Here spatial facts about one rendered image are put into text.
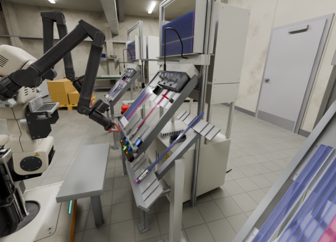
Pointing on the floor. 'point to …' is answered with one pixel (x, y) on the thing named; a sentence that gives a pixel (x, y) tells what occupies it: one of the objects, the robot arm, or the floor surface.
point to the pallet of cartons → (64, 93)
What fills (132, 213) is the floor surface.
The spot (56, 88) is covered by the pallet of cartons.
